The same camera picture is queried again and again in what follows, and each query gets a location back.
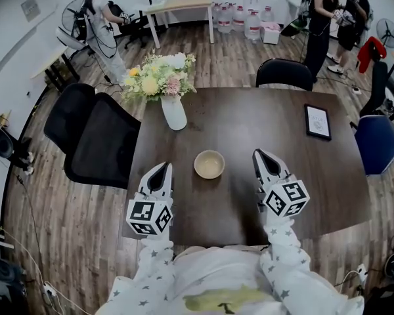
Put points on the white table wooden top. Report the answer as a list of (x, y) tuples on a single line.
[(187, 2)]

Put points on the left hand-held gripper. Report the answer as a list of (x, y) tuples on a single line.
[(147, 217)]

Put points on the black padded chair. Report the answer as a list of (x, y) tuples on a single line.
[(284, 72)]

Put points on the white power strip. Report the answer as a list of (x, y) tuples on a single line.
[(49, 289), (362, 269)]

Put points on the white box pink cloth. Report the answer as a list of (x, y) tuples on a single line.
[(270, 31)]

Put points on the beige ceramic bowl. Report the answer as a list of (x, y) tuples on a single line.
[(209, 164)]

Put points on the group of clear water jugs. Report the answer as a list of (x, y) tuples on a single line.
[(238, 20)]

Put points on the pastel flower bouquet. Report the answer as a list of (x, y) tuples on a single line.
[(161, 74)]

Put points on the grey wall sign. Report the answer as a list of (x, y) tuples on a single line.
[(30, 8)]

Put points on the black standing fan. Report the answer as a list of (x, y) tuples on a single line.
[(388, 33), (70, 15)]

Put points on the black swivel chair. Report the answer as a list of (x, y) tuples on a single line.
[(124, 21)]

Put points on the black picture frame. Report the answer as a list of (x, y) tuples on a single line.
[(318, 122)]

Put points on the person's white shirt yellow print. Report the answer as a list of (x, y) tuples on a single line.
[(216, 274)]

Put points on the black high-back chair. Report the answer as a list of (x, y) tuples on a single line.
[(377, 87)]

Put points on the white ceramic vase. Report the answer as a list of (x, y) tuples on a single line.
[(174, 113)]

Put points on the blue chair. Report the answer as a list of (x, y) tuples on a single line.
[(377, 144)]

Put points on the person's right forearm star sleeve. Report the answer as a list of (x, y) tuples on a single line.
[(289, 267)]

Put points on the red jacket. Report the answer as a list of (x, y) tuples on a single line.
[(369, 52)]

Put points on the black mesh office chair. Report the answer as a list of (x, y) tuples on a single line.
[(98, 136)]

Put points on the person's left forearm star sleeve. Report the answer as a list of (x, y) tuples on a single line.
[(152, 267)]

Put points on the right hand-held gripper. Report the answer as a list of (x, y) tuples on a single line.
[(287, 199)]

